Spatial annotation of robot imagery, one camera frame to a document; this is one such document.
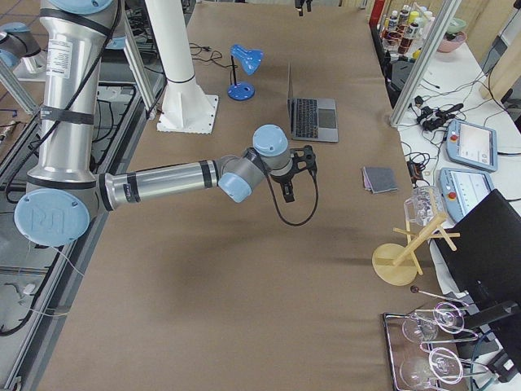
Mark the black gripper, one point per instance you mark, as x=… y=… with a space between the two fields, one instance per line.
x=281 y=177
x=301 y=5

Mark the grey laptop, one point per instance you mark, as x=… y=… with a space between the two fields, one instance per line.
x=311 y=119

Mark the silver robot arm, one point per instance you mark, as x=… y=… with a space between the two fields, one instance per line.
x=63 y=195

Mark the blue desk lamp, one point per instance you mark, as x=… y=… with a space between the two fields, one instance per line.
x=250 y=61

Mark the folded grey cloth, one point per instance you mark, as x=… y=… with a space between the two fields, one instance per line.
x=378 y=179

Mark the wooden cup stand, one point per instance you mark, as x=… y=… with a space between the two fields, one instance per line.
x=397 y=265

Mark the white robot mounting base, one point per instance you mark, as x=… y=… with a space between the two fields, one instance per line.
x=185 y=106

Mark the clear glass mug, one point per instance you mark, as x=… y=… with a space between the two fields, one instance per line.
x=425 y=202

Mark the pink bowl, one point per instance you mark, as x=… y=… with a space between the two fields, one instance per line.
x=450 y=42

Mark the lower blue teach pendant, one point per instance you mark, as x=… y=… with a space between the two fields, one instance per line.
x=463 y=189

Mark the blue teach pendant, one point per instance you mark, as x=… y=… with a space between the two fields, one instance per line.
x=472 y=145
x=463 y=189

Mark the upper blue teach pendant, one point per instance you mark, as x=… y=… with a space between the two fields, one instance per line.
x=472 y=145

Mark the upper clear wine glass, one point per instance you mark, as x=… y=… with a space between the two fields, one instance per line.
x=437 y=322

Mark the clear wine glass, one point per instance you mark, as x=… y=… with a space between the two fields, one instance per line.
x=439 y=369
x=437 y=322

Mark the black monitor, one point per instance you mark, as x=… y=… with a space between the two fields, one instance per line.
x=486 y=264

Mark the metal glass rack tray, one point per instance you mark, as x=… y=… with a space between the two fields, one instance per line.
x=423 y=355

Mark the lower clear wine glass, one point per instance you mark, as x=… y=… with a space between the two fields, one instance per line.
x=439 y=369

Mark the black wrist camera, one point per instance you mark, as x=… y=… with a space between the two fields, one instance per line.
x=304 y=158

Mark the aluminium frame post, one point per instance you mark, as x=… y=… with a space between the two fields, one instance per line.
x=438 y=29

